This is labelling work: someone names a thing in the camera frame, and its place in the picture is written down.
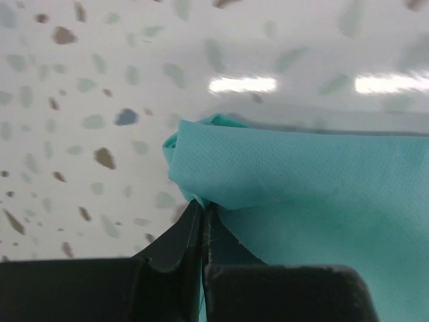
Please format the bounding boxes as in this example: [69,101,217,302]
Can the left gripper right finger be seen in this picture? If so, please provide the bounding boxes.
[200,205,379,322]

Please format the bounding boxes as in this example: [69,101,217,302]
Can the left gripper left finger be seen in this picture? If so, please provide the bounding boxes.
[1,201,202,321]

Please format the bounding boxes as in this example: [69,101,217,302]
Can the teal mesh t-shirt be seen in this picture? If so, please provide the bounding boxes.
[163,115,428,321]

